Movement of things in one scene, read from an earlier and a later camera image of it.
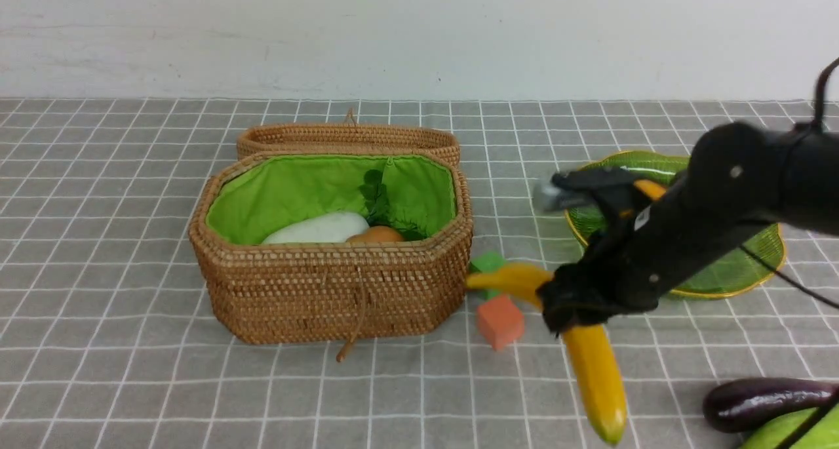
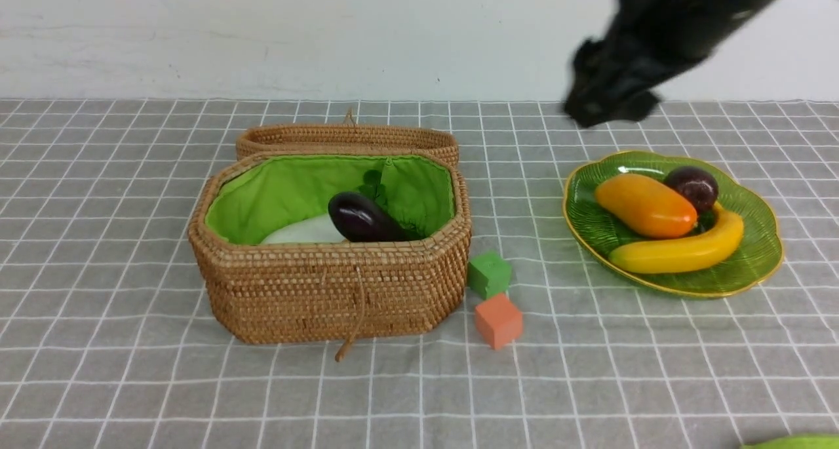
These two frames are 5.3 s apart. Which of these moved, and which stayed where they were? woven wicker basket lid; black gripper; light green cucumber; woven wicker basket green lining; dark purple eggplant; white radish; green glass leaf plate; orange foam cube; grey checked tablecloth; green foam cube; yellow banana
Moved: light green cucumber; dark purple eggplant; black gripper; yellow banana
Stayed: grey checked tablecloth; woven wicker basket lid; white radish; woven wicker basket green lining; green glass leaf plate; green foam cube; orange foam cube
